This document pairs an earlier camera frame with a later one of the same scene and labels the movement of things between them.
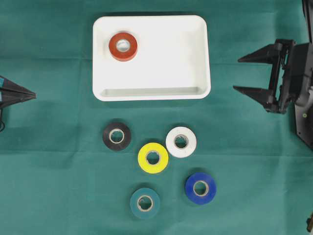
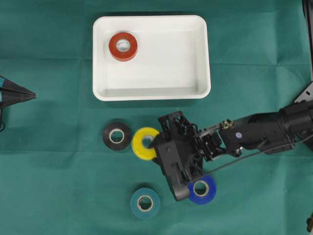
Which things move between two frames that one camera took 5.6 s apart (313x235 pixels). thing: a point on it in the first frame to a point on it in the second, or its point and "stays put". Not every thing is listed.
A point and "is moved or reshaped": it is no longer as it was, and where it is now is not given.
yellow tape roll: [163, 160] is moved or reshaped
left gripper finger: [6, 99] stays put
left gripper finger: [7, 86] stays put
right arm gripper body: [281, 87] to [182, 150]
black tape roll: [116, 136] stays put
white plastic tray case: [171, 61] stays put
